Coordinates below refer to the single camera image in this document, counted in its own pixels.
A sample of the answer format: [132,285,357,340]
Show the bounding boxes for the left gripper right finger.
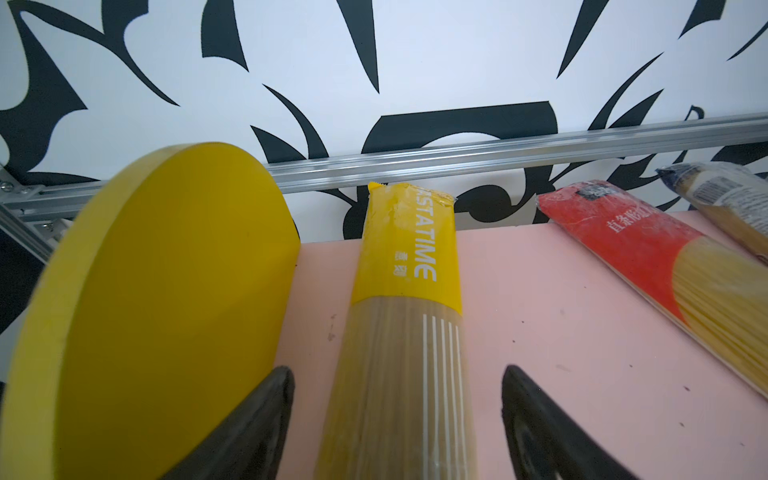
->
[501,365,636,479]

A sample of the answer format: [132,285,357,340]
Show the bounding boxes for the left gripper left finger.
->
[163,366,295,479]

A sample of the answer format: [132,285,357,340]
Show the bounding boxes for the red yellow spaghetti bag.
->
[537,180,767,394]

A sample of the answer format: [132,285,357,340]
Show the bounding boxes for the clear blue label noodle pack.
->
[657,162,767,263]

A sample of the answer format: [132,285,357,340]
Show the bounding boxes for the yellow wooden shelf unit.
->
[1,143,300,479]

